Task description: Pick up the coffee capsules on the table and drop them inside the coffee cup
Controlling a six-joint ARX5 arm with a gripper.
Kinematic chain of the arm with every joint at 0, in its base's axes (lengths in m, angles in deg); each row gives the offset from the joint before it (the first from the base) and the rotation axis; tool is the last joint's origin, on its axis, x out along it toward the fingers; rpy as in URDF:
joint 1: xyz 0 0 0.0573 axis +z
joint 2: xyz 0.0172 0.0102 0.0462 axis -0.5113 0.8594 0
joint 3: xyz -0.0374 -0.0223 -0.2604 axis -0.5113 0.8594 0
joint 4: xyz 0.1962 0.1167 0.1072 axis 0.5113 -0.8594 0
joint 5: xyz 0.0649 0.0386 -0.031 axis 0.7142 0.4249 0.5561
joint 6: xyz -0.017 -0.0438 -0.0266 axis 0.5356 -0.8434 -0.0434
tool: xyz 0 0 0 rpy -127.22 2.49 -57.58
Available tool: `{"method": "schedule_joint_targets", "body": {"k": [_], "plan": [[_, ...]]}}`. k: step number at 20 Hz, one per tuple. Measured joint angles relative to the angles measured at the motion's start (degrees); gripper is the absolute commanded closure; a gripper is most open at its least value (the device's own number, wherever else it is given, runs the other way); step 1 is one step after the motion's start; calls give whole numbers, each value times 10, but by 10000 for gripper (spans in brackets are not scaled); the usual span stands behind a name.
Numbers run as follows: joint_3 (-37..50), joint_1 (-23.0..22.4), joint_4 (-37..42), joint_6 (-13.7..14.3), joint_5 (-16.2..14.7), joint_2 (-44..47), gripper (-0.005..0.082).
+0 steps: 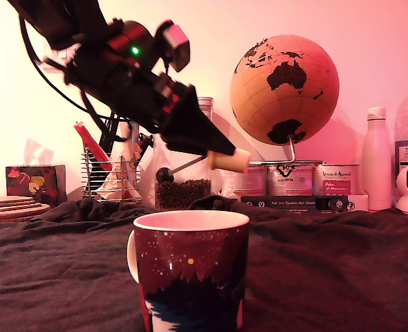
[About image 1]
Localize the tin can with script lettering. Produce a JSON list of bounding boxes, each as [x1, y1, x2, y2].
[[313, 163, 360, 196]]

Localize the metal wire rack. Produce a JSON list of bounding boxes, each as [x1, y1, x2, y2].
[[81, 147, 143, 203]]

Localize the dark flat printed box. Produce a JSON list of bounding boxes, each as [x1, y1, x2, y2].
[[241, 195, 349, 213]]

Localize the floral tissue box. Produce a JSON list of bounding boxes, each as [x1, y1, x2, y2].
[[6, 165, 68, 208]]

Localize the dark metal opener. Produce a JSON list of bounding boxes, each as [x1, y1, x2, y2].
[[137, 133, 155, 162]]

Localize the black straw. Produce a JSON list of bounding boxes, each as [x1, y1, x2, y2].
[[100, 126, 111, 155], [106, 120, 120, 155]]

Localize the white insulated bottle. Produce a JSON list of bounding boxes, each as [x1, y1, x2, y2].
[[361, 107, 393, 212]]

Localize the white paper sachet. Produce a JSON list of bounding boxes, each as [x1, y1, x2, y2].
[[120, 122, 138, 164]]

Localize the cork coaster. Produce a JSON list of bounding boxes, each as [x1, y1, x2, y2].
[[0, 201, 43, 210], [0, 196, 35, 204]]

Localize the black coffee scoop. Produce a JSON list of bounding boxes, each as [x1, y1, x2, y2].
[[156, 155, 208, 184]]

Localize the red paper packet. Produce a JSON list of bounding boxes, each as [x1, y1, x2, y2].
[[73, 120, 113, 172]]

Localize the tin can with text label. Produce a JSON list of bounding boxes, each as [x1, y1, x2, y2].
[[221, 165, 268, 199]]

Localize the white tissue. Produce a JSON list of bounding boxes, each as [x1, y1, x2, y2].
[[24, 138, 55, 166]]

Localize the clear jar with white lid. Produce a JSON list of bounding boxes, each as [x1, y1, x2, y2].
[[151, 96, 214, 210]]

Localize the tin can with black logo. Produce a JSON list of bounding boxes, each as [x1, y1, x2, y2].
[[266, 163, 315, 197]]

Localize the round cork trivet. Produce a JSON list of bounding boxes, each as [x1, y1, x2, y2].
[[0, 203, 52, 224]]

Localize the roasted coffee beans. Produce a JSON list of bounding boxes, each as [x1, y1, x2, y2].
[[155, 178, 212, 210]]

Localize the blue tipped sachet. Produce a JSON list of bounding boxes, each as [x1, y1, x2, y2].
[[129, 123, 142, 146]]

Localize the white wall switch plate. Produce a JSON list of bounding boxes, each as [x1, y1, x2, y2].
[[42, 38, 79, 72]]

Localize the dark table cloth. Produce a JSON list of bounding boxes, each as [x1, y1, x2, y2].
[[0, 195, 408, 332]]

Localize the starry night print mug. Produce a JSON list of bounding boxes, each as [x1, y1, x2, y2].
[[127, 210, 251, 332]]

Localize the cork globe on metal stand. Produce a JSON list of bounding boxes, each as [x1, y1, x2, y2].
[[229, 34, 340, 166]]

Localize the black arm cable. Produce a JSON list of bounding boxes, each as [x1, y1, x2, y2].
[[19, 17, 132, 122], [79, 88, 129, 142]]

